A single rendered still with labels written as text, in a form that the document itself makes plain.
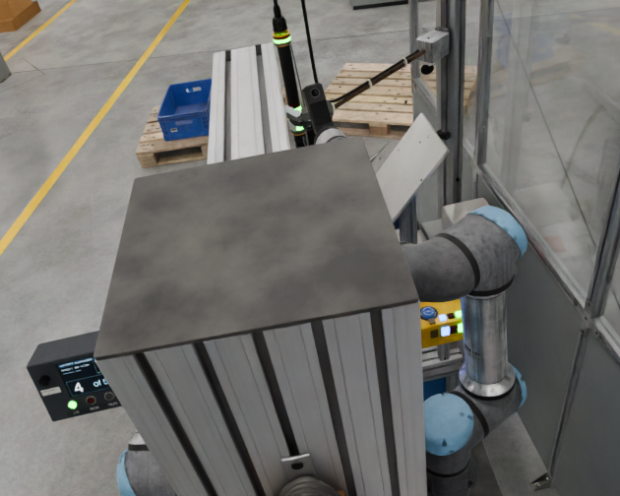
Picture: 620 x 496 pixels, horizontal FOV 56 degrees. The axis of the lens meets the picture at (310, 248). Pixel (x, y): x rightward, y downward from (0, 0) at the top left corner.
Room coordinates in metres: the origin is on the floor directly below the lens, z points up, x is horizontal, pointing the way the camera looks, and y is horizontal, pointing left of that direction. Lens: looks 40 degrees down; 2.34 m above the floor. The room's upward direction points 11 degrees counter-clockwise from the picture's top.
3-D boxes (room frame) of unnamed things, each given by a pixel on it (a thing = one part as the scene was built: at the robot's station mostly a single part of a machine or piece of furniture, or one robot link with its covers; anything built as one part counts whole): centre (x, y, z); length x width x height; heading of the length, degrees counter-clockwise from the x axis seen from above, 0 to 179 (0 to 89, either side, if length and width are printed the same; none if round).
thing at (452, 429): (0.67, -0.21, 1.20); 0.13 x 0.12 x 0.14; 119
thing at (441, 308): (1.13, -0.34, 1.02); 0.16 x 0.10 x 0.11; 92
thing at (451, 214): (1.69, -0.61, 0.92); 0.17 x 0.16 x 0.11; 92
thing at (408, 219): (1.62, -0.36, 0.58); 0.09 x 0.05 x 1.15; 2
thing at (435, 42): (1.85, -0.53, 1.54); 0.10 x 0.07 x 0.09; 127
